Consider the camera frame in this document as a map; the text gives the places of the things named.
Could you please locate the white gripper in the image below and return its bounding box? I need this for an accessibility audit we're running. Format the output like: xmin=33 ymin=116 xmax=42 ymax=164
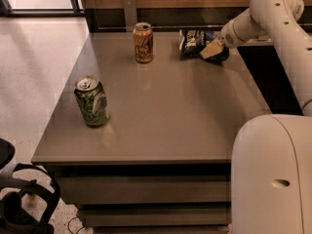
xmin=200 ymin=19 xmax=240 ymax=59

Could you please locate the blue chip bag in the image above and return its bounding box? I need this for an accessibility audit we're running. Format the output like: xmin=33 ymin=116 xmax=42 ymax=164
xmin=179 ymin=30 xmax=229 ymax=63

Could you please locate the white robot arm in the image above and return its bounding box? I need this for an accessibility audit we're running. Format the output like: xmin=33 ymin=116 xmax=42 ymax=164
xmin=216 ymin=0 xmax=312 ymax=234

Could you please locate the orange soda can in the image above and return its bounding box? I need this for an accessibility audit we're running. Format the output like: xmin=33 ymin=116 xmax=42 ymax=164
xmin=133 ymin=22 xmax=154 ymax=63

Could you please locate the green soda can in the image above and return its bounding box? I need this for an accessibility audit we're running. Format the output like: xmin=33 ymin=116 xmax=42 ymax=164
xmin=74 ymin=76 xmax=109 ymax=127

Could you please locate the grey drawer cabinet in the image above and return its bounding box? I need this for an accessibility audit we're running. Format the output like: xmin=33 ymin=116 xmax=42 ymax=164
xmin=33 ymin=33 xmax=267 ymax=233

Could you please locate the left metal wall bracket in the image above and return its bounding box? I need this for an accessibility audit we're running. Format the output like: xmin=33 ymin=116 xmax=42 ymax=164
xmin=123 ymin=0 xmax=137 ymax=32

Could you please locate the black window frame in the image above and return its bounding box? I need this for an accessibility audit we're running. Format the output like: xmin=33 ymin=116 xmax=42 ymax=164
xmin=0 ymin=0 xmax=84 ymax=18

